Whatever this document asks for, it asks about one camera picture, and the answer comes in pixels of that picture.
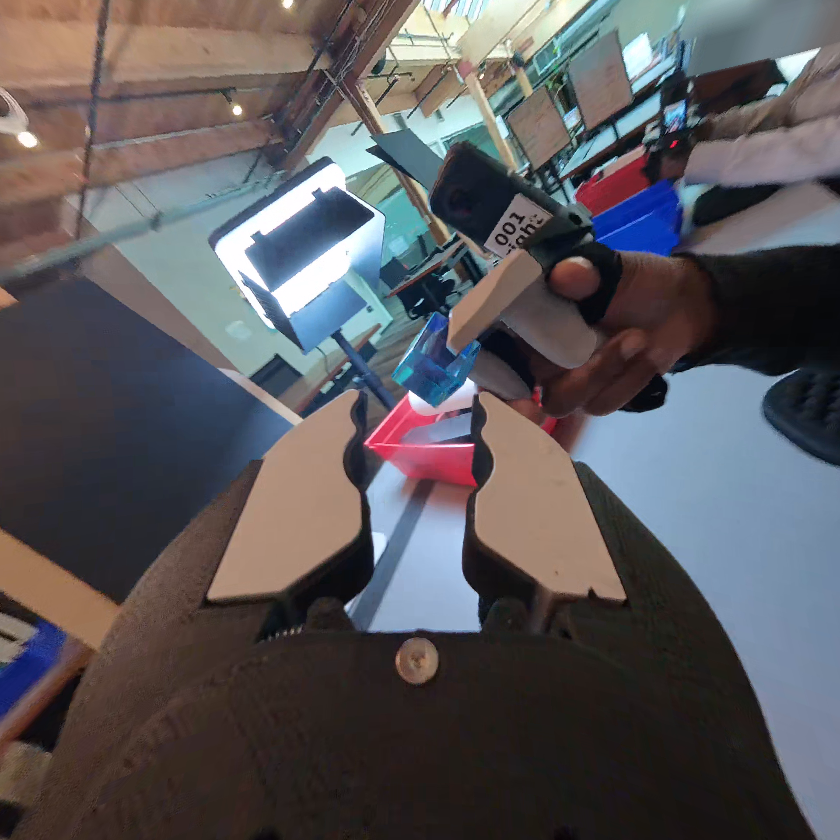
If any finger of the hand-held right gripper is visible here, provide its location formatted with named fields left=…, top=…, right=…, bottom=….
left=446, top=251, right=546, bottom=353

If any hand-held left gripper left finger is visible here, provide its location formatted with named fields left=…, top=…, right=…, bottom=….
left=205, top=390, right=375, bottom=623

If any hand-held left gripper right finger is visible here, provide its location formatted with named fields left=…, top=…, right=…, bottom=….
left=462, top=391, right=629, bottom=629

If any blue transparent cube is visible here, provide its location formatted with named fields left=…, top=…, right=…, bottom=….
left=392, top=312, right=481, bottom=406

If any red plastic bin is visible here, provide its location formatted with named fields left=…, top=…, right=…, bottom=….
left=576, top=154, right=651, bottom=214
left=364, top=387, right=559, bottom=488

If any dark metal plate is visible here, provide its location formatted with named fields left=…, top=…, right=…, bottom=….
left=400, top=420, right=475, bottom=446

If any blue plastic bin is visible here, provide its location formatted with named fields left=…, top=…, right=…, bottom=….
left=591, top=197, right=683, bottom=257
left=0, top=610, right=70, bottom=719
left=610, top=178, right=683, bottom=227

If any black hand-held device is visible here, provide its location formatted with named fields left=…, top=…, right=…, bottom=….
left=659, top=98, right=690, bottom=152

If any person's right hand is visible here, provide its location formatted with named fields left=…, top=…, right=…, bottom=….
left=518, top=252, right=716, bottom=419

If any black office chair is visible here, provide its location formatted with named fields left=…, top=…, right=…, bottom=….
left=394, top=262, right=460, bottom=319

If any black flag panel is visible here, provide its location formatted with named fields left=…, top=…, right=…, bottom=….
left=366, top=128, right=447, bottom=181

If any rolling whiteboard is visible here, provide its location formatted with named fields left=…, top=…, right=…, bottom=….
left=567, top=29, right=634, bottom=131
left=507, top=85, right=572, bottom=170

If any white bottle black cap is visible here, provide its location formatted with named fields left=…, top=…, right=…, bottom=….
left=408, top=384, right=476, bottom=417

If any black light stand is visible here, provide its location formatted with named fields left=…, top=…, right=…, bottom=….
left=331, top=331, right=395, bottom=411

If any studio light panel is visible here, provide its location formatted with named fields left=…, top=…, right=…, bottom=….
left=209, top=156, right=388, bottom=355

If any black wood-framed board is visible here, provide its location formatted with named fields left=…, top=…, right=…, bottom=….
left=0, top=279, right=304, bottom=651

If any black padded chair armrest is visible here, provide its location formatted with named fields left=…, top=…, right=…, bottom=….
left=689, top=184, right=762, bottom=227
left=761, top=369, right=840, bottom=468

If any metal sprinkler pipe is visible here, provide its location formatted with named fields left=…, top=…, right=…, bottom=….
left=0, top=172, right=296, bottom=286

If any black metal pole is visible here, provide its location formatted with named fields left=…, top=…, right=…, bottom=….
left=75, top=0, right=112, bottom=240

